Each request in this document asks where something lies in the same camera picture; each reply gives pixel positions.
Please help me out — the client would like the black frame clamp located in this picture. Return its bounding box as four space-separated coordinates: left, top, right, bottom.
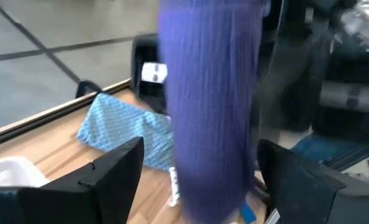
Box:
75 80 103 100

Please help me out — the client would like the white printed gauze package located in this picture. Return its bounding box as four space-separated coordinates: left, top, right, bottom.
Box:
168 166 180 208

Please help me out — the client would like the purple bandage roll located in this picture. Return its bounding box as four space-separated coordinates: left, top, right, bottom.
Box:
157 0 266 224

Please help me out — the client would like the blue patterned cloth pouch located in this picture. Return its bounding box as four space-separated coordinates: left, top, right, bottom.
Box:
76 92 175 172

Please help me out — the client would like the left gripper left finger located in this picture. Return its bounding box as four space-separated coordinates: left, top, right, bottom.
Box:
17 136 145 224

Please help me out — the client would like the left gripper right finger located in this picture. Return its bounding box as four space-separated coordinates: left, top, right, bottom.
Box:
258 139 369 224

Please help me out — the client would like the white plastic basket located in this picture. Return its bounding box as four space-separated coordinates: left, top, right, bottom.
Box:
0 155 50 187

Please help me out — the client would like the black aluminium table frame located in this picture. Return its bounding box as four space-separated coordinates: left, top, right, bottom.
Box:
0 77 132 150

